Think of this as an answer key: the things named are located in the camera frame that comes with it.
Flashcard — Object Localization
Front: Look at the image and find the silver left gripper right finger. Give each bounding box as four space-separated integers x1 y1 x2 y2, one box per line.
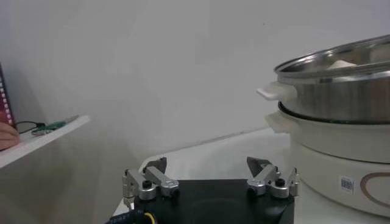
246 156 301 199

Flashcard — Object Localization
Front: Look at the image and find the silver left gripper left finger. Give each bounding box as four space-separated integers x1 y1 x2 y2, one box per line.
121 156 180 211

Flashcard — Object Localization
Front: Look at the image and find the white steamed baozi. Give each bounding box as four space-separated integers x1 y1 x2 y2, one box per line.
327 60 357 69

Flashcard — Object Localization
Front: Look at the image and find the stainless steel steamer basket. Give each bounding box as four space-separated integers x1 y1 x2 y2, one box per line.
257 33 390 125

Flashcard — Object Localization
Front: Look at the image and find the bare person hand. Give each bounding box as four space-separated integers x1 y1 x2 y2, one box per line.
0 121 20 152

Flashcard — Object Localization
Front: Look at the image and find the white electric cooking pot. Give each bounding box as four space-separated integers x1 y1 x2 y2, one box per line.
264 102 390 219

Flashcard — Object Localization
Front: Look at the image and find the white side table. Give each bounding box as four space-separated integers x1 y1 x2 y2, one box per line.
0 114 91 170

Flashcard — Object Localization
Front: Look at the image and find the red notebook with white dots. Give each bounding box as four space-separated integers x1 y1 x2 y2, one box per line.
0 62 17 129

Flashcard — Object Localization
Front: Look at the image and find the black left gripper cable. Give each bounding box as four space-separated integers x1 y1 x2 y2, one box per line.
105 209 158 224

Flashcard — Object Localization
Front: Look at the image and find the green handled knife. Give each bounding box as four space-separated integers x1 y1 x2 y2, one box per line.
30 114 80 136

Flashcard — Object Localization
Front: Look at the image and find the thin black cable loop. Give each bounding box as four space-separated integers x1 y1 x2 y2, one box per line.
15 121 47 135

